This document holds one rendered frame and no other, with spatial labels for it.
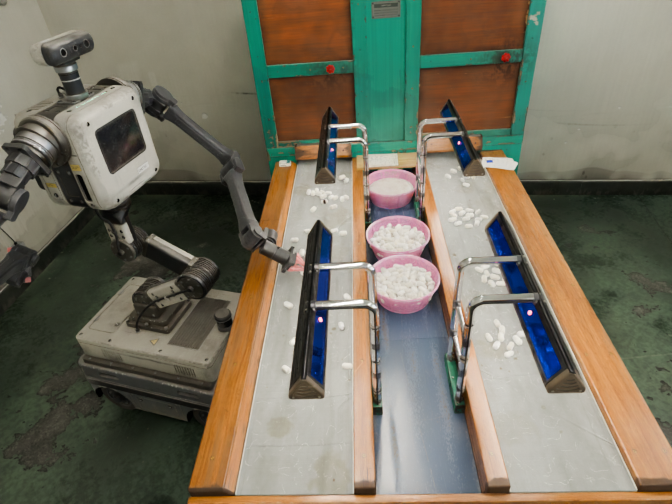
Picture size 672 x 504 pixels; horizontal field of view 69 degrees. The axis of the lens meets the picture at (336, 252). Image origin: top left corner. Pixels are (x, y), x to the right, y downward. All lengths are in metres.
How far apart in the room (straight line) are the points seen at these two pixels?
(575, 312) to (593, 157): 2.24
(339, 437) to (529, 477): 0.49
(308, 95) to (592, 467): 1.97
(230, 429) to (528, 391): 0.86
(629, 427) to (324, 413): 0.81
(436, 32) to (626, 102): 1.68
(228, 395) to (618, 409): 1.09
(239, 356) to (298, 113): 1.42
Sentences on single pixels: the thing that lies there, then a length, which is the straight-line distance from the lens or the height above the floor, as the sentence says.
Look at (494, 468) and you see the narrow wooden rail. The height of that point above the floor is 0.76.
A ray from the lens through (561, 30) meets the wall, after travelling 3.51.
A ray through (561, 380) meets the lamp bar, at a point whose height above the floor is 1.09.
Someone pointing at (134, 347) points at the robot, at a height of 0.47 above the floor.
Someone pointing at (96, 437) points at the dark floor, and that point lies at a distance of 2.63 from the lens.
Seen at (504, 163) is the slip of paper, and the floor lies 0.77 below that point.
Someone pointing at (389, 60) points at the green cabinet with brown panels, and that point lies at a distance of 2.52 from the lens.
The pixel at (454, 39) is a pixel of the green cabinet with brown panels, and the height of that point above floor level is 1.33.
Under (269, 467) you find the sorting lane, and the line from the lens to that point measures 1.41.
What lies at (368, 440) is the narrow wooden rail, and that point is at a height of 0.76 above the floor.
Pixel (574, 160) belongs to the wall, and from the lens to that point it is 3.88.
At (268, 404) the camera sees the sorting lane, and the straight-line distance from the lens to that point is 1.51.
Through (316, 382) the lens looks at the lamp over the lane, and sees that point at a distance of 1.10.
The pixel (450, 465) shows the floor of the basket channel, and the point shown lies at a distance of 1.47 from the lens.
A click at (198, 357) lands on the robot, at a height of 0.47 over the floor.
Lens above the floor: 1.95
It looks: 37 degrees down
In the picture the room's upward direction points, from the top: 5 degrees counter-clockwise
